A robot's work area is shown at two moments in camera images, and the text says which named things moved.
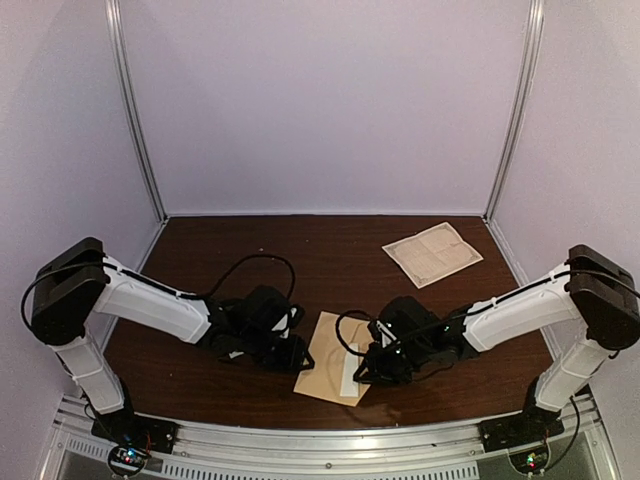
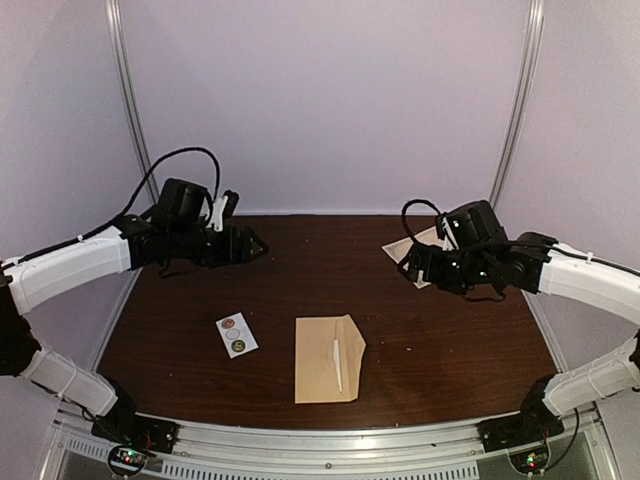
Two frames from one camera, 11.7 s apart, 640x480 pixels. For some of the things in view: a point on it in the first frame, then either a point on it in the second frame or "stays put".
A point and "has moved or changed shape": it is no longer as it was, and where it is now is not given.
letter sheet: x=350 y=387 to x=336 y=356
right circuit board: x=531 y=461 stays put
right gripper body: x=393 y=369 to x=440 y=275
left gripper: x=291 y=359 to x=239 y=254
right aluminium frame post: x=535 y=30 stays put
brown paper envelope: x=332 y=338 has moved or changed shape
